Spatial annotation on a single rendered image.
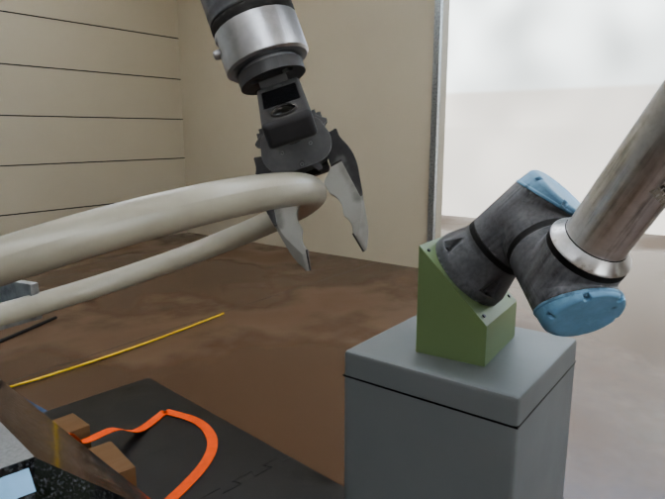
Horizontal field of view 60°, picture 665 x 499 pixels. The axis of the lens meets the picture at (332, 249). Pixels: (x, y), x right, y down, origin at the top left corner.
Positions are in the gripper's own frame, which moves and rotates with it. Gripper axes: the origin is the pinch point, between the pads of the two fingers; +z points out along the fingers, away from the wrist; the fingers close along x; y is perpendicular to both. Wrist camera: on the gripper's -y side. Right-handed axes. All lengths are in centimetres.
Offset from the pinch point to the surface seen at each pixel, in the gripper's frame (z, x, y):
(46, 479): 19, 55, 30
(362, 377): 29, 5, 69
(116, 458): 46, 106, 152
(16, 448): 13, 59, 32
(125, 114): -236, 199, 622
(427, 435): 43, -4, 62
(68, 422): 31, 136, 182
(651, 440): 125, -98, 200
